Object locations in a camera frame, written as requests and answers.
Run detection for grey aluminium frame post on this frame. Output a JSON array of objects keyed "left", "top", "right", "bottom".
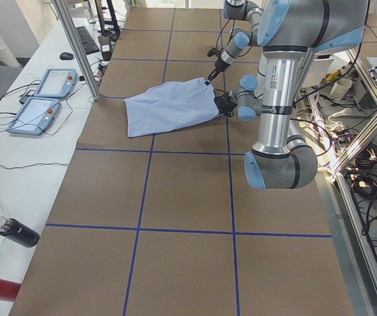
[{"left": 52, "top": 0, "right": 100, "bottom": 101}]

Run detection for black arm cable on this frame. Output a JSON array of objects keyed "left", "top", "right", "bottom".
[
  {"left": 214, "top": 18, "right": 234, "bottom": 53},
  {"left": 213, "top": 88, "right": 235, "bottom": 99}
]

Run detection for aluminium frame structure right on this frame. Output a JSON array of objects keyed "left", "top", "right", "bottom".
[{"left": 301, "top": 49, "right": 377, "bottom": 316}]

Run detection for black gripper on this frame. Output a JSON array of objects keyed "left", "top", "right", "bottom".
[
  {"left": 205, "top": 59, "right": 230, "bottom": 86},
  {"left": 214, "top": 93, "right": 236, "bottom": 117}
]

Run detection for blue teach pendant lower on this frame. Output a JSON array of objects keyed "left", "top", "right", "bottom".
[{"left": 7, "top": 97, "right": 61, "bottom": 136}]

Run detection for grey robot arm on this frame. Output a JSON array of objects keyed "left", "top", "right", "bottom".
[
  {"left": 205, "top": 1, "right": 263, "bottom": 86},
  {"left": 214, "top": 1, "right": 369, "bottom": 189}
]

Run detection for paper cup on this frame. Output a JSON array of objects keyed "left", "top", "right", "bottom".
[{"left": 330, "top": 78, "right": 353, "bottom": 100}]

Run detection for black water bottle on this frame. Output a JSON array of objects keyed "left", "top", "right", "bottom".
[{"left": 0, "top": 216, "right": 39, "bottom": 248}]

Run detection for blue teach pendant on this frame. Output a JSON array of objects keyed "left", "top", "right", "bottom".
[
  {"left": 34, "top": 68, "right": 78, "bottom": 99},
  {"left": 7, "top": 97, "right": 61, "bottom": 136}
]

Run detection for black floor cables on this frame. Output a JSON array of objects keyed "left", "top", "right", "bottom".
[{"left": 342, "top": 144, "right": 377, "bottom": 238}]

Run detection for black keyboard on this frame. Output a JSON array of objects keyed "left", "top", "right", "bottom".
[{"left": 76, "top": 26, "right": 99, "bottom": 55}]

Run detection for blue teach pendant upper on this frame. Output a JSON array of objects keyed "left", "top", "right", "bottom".
[{"left": 34, "top": 68, "right": 78, "bottom": 99}]

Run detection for black computer mouse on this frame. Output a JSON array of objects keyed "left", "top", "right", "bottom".
[{"left": 59, "top": 52, "right": 74, "bottom": 61}]

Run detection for light blue striped shirt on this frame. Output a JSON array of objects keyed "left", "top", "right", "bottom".
[{"left": 124, "top": 78, "right": 219, "bottom": 138}]

